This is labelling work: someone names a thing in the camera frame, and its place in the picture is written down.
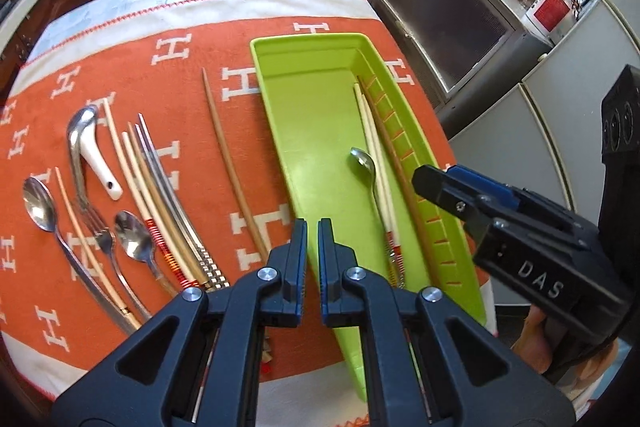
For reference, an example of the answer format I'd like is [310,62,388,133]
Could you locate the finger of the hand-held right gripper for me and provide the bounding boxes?
[411,164,502,241]
[446,165,532,211]

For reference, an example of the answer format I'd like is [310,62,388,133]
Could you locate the orange printed blanket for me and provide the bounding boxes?
[0,0,496,400]

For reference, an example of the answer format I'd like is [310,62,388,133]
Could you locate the white ceramic spoon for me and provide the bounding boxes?
[80,134,124,201]

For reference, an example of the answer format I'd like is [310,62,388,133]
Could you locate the white chopstick with red wrap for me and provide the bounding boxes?
[356,82,406,290]
[352,82,401,288]

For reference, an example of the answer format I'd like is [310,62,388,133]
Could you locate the white jug with red label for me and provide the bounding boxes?
[522,0,576,48]

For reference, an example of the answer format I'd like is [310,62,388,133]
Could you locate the beige chopstick with red wrap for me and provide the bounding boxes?
[101,98,181,295]
[121,131,198,293]

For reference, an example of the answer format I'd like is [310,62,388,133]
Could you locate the large steel spoon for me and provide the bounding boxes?
[22,177,138,337]

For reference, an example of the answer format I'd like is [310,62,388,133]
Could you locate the steel cabinet with glass doors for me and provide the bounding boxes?
[367,0,553,110]

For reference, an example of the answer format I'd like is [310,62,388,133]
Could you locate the grey cabinet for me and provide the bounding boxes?
[440,0,640,323]

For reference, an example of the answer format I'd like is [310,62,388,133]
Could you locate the small steel spoon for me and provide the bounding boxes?
[114,210,181,298]
[349,147,401,280]

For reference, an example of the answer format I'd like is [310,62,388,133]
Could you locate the brown wooden chopstick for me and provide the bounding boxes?
[201,67,271,262]
[356,75,445,287]

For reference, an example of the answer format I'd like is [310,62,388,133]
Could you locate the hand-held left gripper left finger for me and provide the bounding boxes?
[52,218,308,427]

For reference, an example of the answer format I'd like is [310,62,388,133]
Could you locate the steel fork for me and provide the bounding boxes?
[75,197,153,320]

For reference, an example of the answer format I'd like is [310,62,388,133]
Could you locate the green plastic tray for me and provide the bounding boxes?
[249,32,488,400]

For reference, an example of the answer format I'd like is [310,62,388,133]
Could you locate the tan wooden chopstick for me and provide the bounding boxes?
[127,122,213,292]

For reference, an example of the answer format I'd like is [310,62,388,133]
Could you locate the steel chopstick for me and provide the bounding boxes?
[134,123,221,290]
[138,114,232,285]

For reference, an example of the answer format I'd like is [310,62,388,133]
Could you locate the person's right hand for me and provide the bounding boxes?
[511,306,548,375]

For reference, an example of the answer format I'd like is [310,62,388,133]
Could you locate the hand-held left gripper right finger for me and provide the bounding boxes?
[318,218,577,427]

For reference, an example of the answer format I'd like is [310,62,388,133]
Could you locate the light chopstick with gold band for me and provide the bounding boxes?
[53,166,146,330]

